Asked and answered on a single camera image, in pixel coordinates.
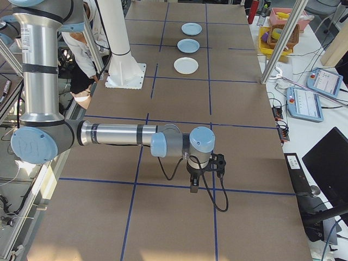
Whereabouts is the blue teach pendant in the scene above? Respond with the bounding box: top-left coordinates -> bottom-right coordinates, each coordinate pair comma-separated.
306,67 -> 344,97
285,86 -> 325,122

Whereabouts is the black monitor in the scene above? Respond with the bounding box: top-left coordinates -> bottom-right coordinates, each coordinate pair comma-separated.
301,126 -> 348,210

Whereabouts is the pink plastic bin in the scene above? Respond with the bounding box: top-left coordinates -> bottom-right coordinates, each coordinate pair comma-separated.
269,7 -> 311,34

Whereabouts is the brown wicker basket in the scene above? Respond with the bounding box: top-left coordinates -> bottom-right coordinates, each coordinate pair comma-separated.
268,23 -> 300,51

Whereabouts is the wooden board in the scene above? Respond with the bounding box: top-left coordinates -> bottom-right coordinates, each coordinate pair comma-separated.
320,23 -> 348,68

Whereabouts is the white cloth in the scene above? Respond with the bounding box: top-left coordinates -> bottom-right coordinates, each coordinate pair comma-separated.
274,80 -> 295,91

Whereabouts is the person in white shirt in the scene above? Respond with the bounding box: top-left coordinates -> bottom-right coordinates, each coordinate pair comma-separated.
61,0 -> 111,109

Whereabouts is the black computer box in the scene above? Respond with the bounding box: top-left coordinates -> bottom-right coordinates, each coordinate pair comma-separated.
283,152 -> 341,243

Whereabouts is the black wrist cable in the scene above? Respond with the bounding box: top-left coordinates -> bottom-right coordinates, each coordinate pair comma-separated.
157,154 -> 229,213

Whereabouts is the aluminium frame post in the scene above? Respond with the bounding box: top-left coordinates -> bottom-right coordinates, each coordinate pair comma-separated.
260,0 -> 309,85

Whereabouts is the small electronics board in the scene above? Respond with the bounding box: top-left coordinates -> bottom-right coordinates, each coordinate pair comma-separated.
276,124 -> 290,143
272,105 -> 284,121

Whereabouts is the white plate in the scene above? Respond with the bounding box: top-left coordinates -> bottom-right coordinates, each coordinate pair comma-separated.
173,57 -> 200,74

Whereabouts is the yellow plastic bin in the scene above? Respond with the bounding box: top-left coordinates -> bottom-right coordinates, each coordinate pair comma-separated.
258,26 -> 294,57

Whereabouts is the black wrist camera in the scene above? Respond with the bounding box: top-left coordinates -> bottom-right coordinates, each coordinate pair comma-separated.
210,153 -> 227,175

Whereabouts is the dark grey office chair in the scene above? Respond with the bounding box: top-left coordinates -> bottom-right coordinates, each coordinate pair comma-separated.
303,0 -> 348,17

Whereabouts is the light blue plate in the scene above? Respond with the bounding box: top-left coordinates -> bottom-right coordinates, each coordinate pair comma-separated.
181,22 -> 203,36
177,39 -> 201,54

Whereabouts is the red cylinder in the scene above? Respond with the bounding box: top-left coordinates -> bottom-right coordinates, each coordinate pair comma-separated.
248,0 -> 259,24

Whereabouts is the white mounting bracket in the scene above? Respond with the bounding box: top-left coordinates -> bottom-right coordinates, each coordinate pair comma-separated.
95,0 -> 147,89

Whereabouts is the clear plastic bottle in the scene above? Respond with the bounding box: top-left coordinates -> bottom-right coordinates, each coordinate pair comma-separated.
258,4 -> 269,27

